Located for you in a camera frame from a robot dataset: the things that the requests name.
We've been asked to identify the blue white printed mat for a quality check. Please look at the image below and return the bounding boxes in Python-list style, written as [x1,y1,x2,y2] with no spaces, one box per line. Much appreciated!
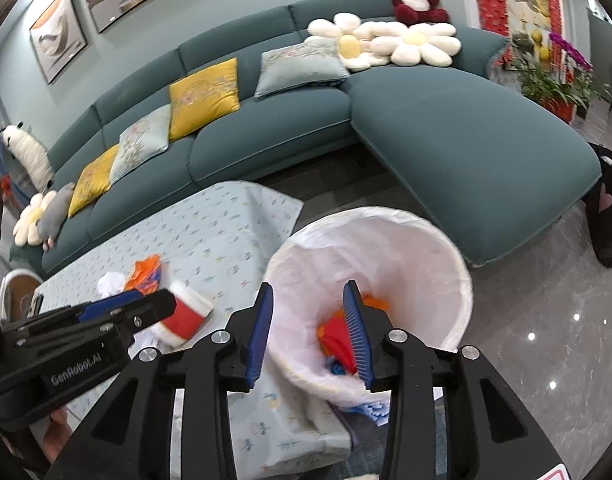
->
[346,394,393,427]

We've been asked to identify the green potted plant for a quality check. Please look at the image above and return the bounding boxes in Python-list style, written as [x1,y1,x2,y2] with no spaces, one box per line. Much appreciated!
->
[511,35,587,121]

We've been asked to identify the white plush toy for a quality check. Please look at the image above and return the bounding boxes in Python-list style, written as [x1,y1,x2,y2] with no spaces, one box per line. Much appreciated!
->
[0,120,54,188]

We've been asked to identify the person's left hand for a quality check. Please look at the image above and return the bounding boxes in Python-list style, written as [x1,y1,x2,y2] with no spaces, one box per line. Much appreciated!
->
[40,406,79,462]

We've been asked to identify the orange plastic scrap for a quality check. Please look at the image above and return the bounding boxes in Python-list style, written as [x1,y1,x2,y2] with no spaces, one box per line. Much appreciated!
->
[358,292,393,318]

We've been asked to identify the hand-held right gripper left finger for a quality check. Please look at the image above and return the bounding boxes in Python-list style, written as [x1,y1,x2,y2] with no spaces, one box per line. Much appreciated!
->
[46,282,275,480]

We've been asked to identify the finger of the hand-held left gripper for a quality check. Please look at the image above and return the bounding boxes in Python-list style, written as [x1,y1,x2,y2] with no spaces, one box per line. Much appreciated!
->
[101,291,178,334]
[1,290,147,342]

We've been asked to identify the white crumpled tissue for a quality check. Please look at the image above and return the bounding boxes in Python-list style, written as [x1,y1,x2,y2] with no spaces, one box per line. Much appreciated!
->
[97,272,129,299]

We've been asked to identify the orange blue plastic wrapper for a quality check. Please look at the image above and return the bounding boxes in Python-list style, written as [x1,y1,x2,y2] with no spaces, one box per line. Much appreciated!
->
[123,255,164,293]

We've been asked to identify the white round chair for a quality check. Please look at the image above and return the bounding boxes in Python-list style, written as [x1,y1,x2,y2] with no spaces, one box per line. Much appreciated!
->
[0,269,44,323]

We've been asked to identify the teal corner sofa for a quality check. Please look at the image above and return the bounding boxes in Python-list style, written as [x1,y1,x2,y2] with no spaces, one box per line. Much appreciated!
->
[8,0,603,277]

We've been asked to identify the small yellow embroidered cushion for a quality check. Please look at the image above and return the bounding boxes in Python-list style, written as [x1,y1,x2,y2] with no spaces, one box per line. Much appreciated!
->
[67,144,121,218]

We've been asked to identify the floral light blue tablecloth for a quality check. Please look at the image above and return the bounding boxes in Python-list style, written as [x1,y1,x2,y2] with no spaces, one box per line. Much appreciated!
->
[33,180,356,480]

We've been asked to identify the waste bin with white liner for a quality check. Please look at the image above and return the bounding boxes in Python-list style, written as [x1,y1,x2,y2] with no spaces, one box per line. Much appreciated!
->
[263,206,474,413]

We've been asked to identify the grey plush mouse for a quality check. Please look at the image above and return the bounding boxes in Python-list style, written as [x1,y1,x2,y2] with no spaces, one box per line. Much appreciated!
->
[36,182,77,252]

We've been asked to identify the large yellow embroidered cushion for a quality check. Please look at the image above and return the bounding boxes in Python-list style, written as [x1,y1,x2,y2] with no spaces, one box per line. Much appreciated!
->
[168,57,240,142]

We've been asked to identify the small framed wall picture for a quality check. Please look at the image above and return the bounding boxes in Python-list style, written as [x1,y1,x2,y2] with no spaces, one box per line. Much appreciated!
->
[28,0,89,85]

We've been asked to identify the light blue embroidered cushion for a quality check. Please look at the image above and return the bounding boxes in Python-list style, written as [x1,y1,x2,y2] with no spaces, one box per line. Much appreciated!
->
[254,37,351,99]
[109,105,173,186]

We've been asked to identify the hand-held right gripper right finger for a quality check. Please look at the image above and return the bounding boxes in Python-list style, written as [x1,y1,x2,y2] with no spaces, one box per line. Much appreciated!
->
[342,280,572,480]

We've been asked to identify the purple orchid plant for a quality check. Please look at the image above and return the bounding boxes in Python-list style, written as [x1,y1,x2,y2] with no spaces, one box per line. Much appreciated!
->
[548,31,612,111]

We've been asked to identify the black bag with pink heart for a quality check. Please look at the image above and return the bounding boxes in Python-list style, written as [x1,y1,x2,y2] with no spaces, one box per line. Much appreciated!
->
[583,142,612,268]

